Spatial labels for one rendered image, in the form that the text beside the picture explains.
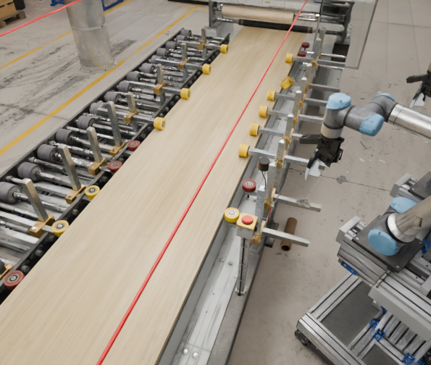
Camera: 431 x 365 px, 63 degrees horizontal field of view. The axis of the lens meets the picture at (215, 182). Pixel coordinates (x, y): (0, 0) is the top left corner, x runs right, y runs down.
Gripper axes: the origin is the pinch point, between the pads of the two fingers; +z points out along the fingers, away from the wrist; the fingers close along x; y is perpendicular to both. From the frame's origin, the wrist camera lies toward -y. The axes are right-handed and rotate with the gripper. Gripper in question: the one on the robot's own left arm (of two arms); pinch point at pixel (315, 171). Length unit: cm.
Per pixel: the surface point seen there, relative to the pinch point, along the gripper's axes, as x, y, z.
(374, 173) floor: 186, -42, 132
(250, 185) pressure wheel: 6, -42, 41
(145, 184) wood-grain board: -39, -82, 42
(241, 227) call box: -37.8, -3.9, 10.7
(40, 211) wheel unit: -93, -95, 38
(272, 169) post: 8.4, -29.4, 22.5
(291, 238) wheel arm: -0.3, -3.8, 47.4
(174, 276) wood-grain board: -61, -21, 42
